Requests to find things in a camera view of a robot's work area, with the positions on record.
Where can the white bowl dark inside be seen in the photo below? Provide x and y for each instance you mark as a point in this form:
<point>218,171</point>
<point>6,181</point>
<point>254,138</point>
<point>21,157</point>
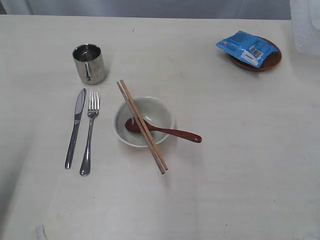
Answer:
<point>152,109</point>

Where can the wooden chopstick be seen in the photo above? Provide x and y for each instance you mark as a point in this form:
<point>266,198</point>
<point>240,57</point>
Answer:
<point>140,127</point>
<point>145,126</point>

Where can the reddish wooden spoon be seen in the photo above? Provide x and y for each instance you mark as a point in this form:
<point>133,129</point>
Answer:
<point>132,126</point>

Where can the silver fork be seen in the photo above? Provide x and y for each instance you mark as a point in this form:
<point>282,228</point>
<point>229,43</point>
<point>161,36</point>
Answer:
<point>92,113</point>

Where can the silver table knife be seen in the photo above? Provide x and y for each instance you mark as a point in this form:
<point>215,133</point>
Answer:
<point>76,124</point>

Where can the shiny steel cup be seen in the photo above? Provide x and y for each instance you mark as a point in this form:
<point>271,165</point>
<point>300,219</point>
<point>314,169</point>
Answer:
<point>89,63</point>

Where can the blue tissue packet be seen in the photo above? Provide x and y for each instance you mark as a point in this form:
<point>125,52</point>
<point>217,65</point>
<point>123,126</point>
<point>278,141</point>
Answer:
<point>247,48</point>

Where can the brown wooden plate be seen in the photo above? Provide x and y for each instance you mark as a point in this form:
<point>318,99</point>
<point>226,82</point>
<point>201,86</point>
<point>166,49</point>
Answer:
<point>269,63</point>

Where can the white perforated plastic basket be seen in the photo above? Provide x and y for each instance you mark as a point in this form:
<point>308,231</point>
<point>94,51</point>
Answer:
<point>305,17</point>

